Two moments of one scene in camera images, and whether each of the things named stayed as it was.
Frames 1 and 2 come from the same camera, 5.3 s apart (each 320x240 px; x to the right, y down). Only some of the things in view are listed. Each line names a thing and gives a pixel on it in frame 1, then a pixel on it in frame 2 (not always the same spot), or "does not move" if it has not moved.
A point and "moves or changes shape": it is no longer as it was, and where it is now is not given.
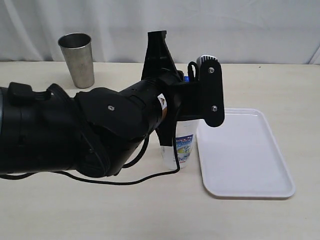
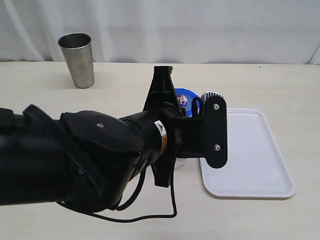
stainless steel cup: [77, 48] does not move
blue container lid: [187, 79] moves or changes shape
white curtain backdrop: [237, 32] does not move
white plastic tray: [241, 158] does not move
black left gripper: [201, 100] -> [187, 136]
